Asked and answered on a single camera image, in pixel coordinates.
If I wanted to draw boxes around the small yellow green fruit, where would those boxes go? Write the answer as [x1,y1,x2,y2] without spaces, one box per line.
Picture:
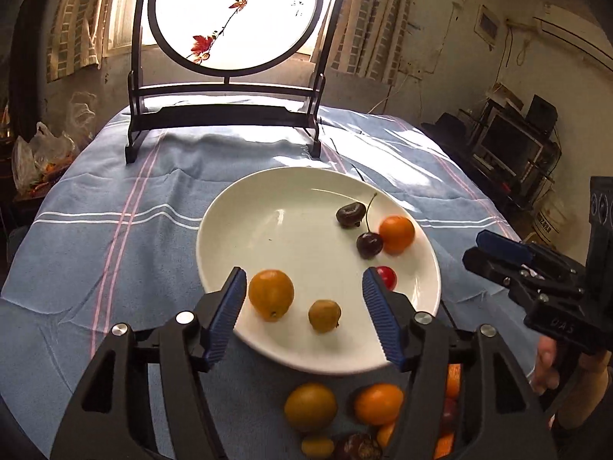
[301,435,335,458]
[308,299,342,333]

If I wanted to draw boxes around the red cherry tomato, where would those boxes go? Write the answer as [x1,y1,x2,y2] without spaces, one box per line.
[375,266,398,291]

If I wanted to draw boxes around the yellow orange citrus fruit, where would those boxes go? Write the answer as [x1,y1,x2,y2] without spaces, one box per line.
[247,269,295,323]

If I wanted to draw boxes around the black cable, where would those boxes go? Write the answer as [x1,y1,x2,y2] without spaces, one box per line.
[438,297,461,334]

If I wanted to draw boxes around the white plastic bag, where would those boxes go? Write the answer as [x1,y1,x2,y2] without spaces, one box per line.
[12,122,80,192]

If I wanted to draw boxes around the white oval plate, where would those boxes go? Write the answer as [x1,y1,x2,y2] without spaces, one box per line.
[195,167,442,375]

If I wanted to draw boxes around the clear plastic bag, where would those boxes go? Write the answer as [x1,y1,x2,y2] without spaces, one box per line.
[67,90,99,130]

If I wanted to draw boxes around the black media rack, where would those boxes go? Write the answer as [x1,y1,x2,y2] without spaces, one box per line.
[455,100,563,212]

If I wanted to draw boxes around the black speaker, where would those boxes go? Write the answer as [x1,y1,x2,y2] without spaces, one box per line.
[527,95,559,135]

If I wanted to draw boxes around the striped beige curtain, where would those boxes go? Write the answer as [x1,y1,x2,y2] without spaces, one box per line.
[45,0,139,82]
[330,0,417,84]

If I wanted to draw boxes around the person's right hand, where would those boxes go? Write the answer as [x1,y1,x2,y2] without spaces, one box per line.
[533,334,562,396]

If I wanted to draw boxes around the round bird painting table screen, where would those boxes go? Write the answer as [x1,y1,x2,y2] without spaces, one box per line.
[125,0,355,166]

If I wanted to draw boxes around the dark red plum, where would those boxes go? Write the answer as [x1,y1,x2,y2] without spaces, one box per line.
[439,397,459,434]

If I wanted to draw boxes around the white air conditioner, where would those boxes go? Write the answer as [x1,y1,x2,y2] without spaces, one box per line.
[534,2,613,72]

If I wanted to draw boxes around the bright window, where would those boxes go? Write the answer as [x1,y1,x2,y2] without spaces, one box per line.
[103,0,365,63]

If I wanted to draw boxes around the black hat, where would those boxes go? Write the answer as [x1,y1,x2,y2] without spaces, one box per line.
[421,112,472,140]

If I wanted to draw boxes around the dark purple passion fruit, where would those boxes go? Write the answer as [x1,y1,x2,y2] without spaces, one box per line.
[334,433,382,460]

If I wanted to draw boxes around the flat screen monitor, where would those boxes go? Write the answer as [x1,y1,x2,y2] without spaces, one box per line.
[472,112,544,178]

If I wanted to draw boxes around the person's right forearm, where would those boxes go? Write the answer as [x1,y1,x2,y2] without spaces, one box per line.
[558,352,613,446]

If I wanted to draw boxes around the small orange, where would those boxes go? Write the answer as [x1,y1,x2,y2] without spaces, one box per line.
[376,422,397,450]
[445,364,462,399]
[353,383,404,426]
[433,432,455,460]
[378,215,416,256]

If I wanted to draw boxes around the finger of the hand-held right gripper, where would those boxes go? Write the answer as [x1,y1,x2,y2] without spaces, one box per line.
[477,229,588,279]
[462,248,583,311]

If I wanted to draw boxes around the large yellow green fruit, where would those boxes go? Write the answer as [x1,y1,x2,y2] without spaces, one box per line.
[284,383,338,433]

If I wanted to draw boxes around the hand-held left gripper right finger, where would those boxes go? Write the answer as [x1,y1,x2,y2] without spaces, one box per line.
[361,267,559,460]

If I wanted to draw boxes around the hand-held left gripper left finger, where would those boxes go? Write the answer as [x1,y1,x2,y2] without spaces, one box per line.
[50,266,247,460]

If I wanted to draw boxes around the white plastic bucket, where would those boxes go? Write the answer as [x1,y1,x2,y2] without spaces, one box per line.
[534,192,568,245]

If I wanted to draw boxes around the blue striped tablecloth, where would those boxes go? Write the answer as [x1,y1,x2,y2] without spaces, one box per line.
[0,103,542,460]

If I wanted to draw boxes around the white wall electric box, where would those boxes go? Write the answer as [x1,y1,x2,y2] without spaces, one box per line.
[474,5,501,51]

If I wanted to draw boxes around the dark red cherry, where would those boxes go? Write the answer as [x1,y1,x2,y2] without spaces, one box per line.
[356,193,385,260]

